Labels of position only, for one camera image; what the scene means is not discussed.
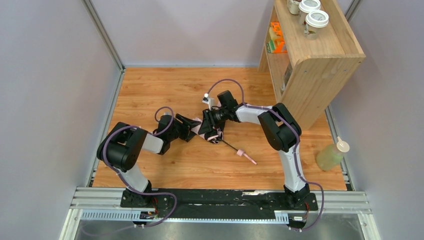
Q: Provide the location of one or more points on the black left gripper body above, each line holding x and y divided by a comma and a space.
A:
180, 124

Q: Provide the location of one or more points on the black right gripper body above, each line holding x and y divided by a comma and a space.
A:
207, 122

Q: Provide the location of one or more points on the pink folding umbrella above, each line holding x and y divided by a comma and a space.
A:
216, 137

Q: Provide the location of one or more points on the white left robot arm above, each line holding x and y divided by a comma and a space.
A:
121, 148

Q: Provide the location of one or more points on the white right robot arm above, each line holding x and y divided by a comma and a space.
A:
280, 129

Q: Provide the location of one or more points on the orange box on shelf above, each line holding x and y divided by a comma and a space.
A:
275, 42

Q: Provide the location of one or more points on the wooden shelf unit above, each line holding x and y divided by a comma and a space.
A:
312, 72

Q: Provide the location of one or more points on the green juice bottle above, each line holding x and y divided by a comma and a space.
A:
332, 155

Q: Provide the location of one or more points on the back white lidded cup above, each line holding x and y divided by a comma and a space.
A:
293, 6

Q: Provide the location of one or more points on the white lidded cup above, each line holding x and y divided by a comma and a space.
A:
315, 21
305, 7
293, 6

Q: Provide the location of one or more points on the front white lidded cup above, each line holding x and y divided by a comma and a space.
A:
315, 21

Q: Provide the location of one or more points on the middle white lidded cup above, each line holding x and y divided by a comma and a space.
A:
305, 7

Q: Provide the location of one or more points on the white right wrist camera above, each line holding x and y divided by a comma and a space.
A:
210, 101

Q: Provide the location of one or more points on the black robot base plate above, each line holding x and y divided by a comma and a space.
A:
217, 204

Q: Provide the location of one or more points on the aluminium frame rail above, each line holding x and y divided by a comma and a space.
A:
95, 213

